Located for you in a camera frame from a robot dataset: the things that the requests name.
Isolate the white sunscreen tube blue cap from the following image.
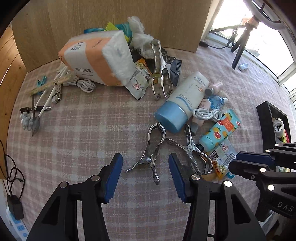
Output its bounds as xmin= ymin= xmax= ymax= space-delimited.
xmin=154 ymin=71 xmax=210 ymax=134

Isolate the orange and white tissue pack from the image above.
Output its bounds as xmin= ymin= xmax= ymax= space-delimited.
xmin=57 ymin=30 xmax=136 ymax=87

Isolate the large metal clip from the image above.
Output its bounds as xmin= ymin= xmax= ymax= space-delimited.
xmin=149 ymin=39 xmax=174 ymax=100

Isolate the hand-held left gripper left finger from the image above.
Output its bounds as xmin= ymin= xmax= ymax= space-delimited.
xmin=26 ymin=153 xmax=123 ymax=241

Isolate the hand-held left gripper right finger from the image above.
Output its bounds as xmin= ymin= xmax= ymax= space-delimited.
xmin=168 ymin=153 xmax=266 ymax=241

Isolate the white ring light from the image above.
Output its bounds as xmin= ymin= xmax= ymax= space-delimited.
xmin=242 ymin=0 xmax=287 ymax=31

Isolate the black charger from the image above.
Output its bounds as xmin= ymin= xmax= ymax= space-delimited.
xmin=6 ymin=195 xmax=25 ymax=221

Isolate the white round part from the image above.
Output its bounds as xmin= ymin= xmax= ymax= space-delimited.
xmin=273 ymin=118 xmax=285 ymax=138

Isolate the white creamer sachet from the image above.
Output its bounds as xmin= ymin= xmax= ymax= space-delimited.
xmin=208 ymin=142 xmax=238 ymax=163
xmin=125 ymin=75 xmax=149 ymax=101

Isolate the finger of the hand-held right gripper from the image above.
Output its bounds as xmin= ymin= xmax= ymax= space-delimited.
xmin=228 ymin=159 xmax=278 ymax=193
xmin=236 ymin=143 xmax=296 ymax=166

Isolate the white power strip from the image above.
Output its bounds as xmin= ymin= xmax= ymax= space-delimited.
xmin=4 ymin=209 xmax=30 ymax=241

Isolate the grey bead cluster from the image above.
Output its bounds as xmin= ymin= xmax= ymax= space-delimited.
xmin=19 ymin=111 xmax=36 ymax=131

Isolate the small metal trowel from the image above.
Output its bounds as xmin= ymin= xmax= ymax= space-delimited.
xmin=31 ymin=93 xmax=42 ymax=138

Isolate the citrus print cream tube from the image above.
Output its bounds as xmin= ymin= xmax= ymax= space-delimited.
xmin=196 ymin=108 xmax=242 ymax=153

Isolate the thin black cable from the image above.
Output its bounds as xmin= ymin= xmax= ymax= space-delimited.
xmin=208 ymin=28 xmax=240 ymax=49

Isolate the white plastic stick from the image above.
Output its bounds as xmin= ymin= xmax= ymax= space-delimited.
xmin=36 ymin=66 xmax=70 ymax=119
xmin=34 ymin=70 xmax=64 ymax=106

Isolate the coiled white cable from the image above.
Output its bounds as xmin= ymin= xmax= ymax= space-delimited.
xmin=191 ymin=107 xmax=222 ymax=121

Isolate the crumpled white plastic bag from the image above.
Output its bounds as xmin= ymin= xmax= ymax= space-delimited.
xmin=127 ymin=16 xmax=155 ymax=58

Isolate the black binder clip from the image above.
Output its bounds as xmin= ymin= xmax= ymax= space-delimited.
xmin=19 ymin=105 xmax=52 ymax=114

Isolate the pink plaid covered desktop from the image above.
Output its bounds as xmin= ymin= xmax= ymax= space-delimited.
xmin=6 ymin=45 xmax=296 ymax=241

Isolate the dark blue sachet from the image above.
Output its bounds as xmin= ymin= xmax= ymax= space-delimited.
xmin=165 ymin=57 xmax=183 ymax=87

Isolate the silver lighter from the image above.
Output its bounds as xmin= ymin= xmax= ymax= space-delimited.
xmin=52 ymin=83 xmax=63 ymax=104

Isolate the teal plastic clip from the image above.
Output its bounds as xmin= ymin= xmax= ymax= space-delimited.
xmin=36 ymin=75 xmax=48 ymax=88

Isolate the black tray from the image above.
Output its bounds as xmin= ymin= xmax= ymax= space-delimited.
xmin=256 ymin=100 xmax=296 ymax=224

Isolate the silver metal clip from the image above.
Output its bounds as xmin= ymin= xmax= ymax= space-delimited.
xmin=124 ymin=122 xmax=167 ymax=186
xmin=165 ymin=123 xmax=213 ymax=176

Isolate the black tripod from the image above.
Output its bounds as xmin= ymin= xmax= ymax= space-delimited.
xmin=231 ymin=16 xmax=262 ymax=70

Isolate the bundled white cable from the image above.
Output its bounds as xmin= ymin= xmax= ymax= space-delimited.
xmin=63 ymin=74 xmax=97 ymax=94

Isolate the looped black cable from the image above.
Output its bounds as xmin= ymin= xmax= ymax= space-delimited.
xmin=0 ymin=139 xmax=26 ymax=200

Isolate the small clear blue bottle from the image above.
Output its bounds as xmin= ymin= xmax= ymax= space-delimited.
xmin=206 ymin=95 xmax=228 ymax=110

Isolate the orange sachet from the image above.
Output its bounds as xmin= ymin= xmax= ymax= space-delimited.
xmin=134 ymin=58 xmax=152 ymax=81
xmin=210 ymin=159 xmax=230 ymax=181

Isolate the pink bottle grey cap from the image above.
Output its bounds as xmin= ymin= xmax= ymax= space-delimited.
xmin=190 ymin=98 xmax=212 ymax=135

